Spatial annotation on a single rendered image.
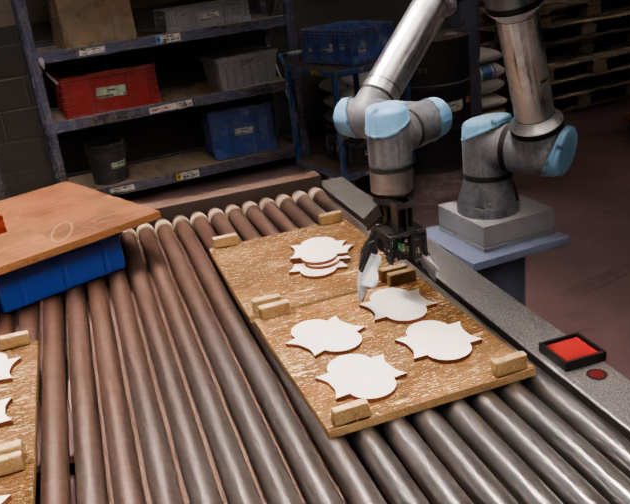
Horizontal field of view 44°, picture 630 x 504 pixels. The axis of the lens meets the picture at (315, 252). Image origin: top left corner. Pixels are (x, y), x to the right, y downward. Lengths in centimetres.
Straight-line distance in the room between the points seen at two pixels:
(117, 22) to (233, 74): 86
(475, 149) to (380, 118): 59
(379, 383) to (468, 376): 14
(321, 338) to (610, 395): 48
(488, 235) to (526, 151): 22
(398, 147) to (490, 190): 60
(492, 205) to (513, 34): 43
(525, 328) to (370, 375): 32
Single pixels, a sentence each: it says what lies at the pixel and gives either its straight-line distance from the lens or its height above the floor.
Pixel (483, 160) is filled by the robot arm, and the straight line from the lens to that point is 186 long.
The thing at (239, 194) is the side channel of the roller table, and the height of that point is 94.
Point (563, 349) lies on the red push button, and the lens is 135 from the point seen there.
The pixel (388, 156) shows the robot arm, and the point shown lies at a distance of 132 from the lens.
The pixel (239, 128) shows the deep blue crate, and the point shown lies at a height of 35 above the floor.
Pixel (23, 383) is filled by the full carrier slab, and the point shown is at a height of 94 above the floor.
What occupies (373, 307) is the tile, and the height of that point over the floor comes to 94.
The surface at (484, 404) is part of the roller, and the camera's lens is 124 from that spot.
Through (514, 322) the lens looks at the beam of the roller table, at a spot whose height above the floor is 92.
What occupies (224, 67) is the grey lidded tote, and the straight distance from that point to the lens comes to 575.
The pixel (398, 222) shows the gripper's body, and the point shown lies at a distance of 134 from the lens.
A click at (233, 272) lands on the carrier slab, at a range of 173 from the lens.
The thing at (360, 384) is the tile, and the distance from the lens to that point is 124.
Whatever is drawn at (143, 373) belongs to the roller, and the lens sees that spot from 144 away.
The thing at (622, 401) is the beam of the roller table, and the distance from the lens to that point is 126.
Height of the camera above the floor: 160
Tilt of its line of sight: 22 degrees down
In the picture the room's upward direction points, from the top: 7 degrees counter-clockwise
